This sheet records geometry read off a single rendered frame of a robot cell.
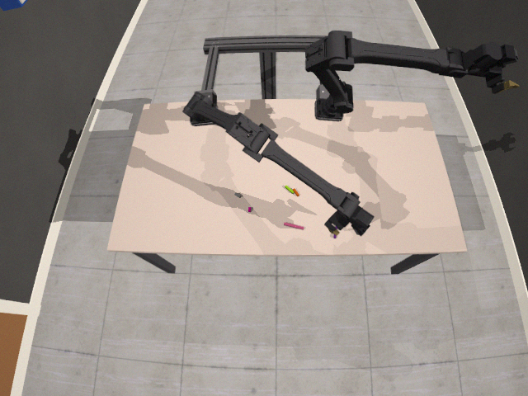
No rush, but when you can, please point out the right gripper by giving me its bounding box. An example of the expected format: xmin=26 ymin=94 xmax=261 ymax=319
xmin=324 ymin=210 xmax=344 ymax=236

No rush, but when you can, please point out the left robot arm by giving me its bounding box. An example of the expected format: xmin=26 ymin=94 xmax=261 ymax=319
xmin=304 ymin=31 xmax=518 ymax=119

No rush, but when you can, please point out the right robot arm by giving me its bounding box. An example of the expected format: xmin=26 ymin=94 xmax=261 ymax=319
xmin=182 ymin=92 xmax=374 ymax=236

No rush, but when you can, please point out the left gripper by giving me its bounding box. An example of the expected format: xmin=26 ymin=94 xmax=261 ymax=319
xmin=479 ymin=69 xmax=519 ymax=94

